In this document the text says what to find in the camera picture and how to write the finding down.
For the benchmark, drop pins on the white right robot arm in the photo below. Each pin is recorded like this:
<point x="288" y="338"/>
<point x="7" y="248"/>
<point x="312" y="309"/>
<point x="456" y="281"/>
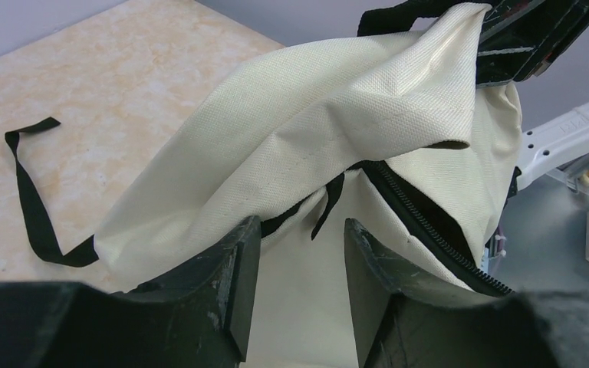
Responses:
<point x="548" y="146"/>

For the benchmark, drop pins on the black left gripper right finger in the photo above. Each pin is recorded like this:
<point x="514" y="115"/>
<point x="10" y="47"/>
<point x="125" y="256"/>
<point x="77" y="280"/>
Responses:
<point x="404" y="316"/>

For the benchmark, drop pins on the cream canvas backpack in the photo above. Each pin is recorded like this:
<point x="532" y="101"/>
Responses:
<point x="387" y="128"/>

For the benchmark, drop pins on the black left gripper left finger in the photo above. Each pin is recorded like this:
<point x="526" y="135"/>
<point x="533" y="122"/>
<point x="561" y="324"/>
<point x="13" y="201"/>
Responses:
<point x="198" y="314"/>

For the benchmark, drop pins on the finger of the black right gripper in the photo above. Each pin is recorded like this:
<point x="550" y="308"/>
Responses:
<point x="509" y="56"/>
<point x="532" y="31"/>

